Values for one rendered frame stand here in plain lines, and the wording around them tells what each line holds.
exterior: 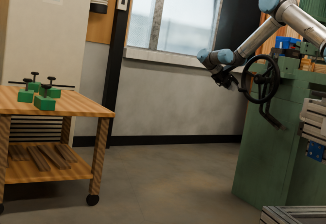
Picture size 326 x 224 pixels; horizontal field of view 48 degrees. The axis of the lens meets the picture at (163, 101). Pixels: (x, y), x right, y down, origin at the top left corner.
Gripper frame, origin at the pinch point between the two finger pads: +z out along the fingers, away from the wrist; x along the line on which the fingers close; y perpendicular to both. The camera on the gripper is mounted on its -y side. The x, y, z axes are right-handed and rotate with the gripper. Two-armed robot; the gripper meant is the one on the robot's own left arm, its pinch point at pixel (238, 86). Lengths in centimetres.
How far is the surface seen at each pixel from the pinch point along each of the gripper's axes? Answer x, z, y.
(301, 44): 10.9, 15.1, -44.2
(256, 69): -10.5, 14.9, -21.4
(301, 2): 7, 0, -64
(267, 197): 18, 52, 44
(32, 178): -13, -67, 104
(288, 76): 20.0, 10.0, -18.1
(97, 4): -99, -68, -6
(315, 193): 32, 73, 25
